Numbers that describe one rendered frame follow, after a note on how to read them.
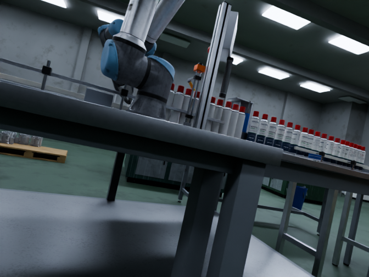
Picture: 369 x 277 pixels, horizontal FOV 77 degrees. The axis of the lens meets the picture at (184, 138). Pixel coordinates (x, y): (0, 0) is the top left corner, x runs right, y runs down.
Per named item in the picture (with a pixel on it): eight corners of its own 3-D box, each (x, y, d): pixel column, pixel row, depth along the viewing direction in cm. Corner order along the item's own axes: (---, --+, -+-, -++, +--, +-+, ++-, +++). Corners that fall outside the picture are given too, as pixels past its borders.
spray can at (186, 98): (180, 126, 129) (189, 90, 129) (188, 127, 125) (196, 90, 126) (174, 125, 125) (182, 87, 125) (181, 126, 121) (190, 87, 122)
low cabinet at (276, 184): (247, 182, 736) (251, 161, 737) (288, 190, 774) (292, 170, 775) (282, 198, 571) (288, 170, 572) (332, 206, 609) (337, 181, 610)
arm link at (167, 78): (173, 101, 86) (183, 66, 87) (141, 88, 79) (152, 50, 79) (158, 100, 96) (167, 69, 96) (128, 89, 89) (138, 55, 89)
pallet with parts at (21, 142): (68, 157, 479) (72, 142, 479) (63, 164, 405) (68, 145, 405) (1, 147, 436) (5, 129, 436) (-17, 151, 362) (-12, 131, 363)
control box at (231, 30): (229, 62, 129) (236, 29, 130) (230, 49, 112) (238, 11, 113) (211, 60, 131) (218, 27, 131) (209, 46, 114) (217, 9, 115)
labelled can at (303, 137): (298, 156, 166) (304, 128, 167) (305, 157, 162) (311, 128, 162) (294, 155, 164) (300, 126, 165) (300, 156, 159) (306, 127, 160)
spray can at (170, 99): (165, 122, 125) (173, 85, 125) (169, 123, 121) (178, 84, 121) (156, 120, 122) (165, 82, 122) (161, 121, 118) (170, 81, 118)
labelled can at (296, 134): (297, 155, 158) (303, 126, 159) (292, 154, 156) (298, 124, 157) (291, 154, 163) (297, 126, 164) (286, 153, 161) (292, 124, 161)
